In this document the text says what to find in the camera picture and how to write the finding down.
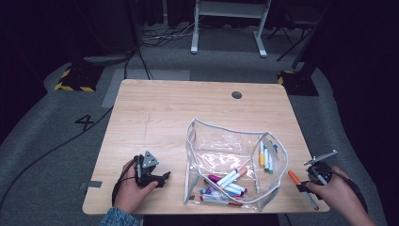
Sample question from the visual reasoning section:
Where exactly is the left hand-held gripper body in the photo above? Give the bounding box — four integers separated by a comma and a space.
134, 151, 160, 189

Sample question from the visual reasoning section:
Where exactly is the long black floor cable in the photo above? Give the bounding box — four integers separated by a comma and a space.
0, 105, 115, 212

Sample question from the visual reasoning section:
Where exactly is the clear plastic bag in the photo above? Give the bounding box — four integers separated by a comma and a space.
183, 118, 289, 212

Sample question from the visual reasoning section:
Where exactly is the salmon marker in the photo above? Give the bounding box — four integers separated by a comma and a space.
223, 167, 248, 186

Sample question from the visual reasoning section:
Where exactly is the black slanted pole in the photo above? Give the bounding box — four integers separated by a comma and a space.
291, 0, 333, 72

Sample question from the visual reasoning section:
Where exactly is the white metal desk frame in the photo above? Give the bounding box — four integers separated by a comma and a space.
190, 0, 273, 58

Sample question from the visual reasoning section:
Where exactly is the light blue marker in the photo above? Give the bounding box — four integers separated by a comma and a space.
199, 187, 243, 198

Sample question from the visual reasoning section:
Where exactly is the right hand-held gripper cable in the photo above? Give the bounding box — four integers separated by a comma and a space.
314, 168, 369, 213

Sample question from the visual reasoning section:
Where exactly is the bundle of floor cables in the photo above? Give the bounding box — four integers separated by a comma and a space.
140, 15, 205, 48

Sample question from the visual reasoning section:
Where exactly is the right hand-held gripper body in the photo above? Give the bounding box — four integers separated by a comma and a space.
303, 150, 338, 186

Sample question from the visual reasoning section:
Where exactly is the dark red marker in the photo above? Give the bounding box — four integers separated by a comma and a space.
199, 194, 245, 207

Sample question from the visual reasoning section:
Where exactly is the person's dark clothing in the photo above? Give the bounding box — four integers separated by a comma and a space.
142, 214, 280, 226

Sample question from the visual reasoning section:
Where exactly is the black yellow striped stand base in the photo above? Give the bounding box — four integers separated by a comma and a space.
277, 69, 320, 97
54, 64, 104, 93

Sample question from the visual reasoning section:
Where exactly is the person's left hand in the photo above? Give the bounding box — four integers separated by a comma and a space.
114, 159, 159, 216

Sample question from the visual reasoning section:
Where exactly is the orange marker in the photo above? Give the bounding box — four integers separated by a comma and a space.
287, 169, 320, 212

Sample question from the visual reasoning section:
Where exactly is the purple marker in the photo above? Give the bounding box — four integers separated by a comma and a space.
205, 169, 239, 195

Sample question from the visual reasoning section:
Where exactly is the black folding stand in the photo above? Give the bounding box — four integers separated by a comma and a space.
266, 18, 318, 62

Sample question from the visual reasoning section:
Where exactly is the magenta marker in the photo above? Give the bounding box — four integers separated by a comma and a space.
207, 174, 248, 194

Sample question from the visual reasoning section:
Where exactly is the hand-held gripper cable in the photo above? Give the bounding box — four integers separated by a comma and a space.
314, 168, 369, 213
111, 161, 139, 206

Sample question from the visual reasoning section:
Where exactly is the person's right hand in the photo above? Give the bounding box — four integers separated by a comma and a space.
306, 167, 370, 222

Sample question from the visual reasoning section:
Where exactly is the left hand-held gripper cable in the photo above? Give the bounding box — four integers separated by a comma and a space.
111, 161, 139, 206

